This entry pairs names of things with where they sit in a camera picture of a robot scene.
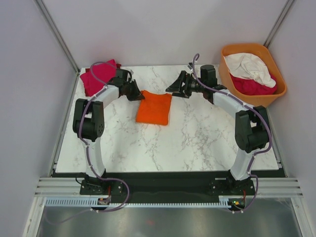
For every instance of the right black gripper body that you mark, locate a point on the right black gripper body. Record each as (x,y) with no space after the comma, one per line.
(194,85)

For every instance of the orange plastic basket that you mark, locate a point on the orange plastic basket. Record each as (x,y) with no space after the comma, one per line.
(264,54)

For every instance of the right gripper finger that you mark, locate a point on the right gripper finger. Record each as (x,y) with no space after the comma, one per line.
(183,94)
(180,84)

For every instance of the right corner aluminium post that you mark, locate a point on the right corner aluminium post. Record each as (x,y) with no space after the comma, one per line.
(278,23)

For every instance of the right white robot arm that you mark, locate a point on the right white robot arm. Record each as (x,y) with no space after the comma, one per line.
(252,130)

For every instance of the white slotted cable duct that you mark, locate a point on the white slotted cable duct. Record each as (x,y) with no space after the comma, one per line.
(97,202)

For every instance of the left corner aluminium post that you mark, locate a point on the left corner aluminium post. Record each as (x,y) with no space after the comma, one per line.
(58,36)

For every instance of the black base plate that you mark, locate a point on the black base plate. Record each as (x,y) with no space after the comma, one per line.
(187,187)

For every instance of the crimson t shirt in basket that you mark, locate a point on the crimson t shirt in basket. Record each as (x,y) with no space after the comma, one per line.
(251,88)

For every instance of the folded pink t shirt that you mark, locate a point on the folded pink t shirt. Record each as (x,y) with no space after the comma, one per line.
(96,76)

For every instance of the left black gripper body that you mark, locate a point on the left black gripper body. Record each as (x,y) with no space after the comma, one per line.
(127,85)

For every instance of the orange t shirt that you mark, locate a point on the orange t shirt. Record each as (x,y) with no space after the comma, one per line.
(154,108)

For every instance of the aluminium rail frame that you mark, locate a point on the aluminium rail frame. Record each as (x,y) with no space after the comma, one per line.
(268,188)

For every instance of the corner aluminium post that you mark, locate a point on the corner aluminium post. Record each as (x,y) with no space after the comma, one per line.
(58,36)
(278,23)

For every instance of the white t shirt in basket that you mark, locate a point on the white t shirt in basket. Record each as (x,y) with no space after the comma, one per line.
(250,67)

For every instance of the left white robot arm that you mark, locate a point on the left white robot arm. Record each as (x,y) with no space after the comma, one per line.
(89,122)

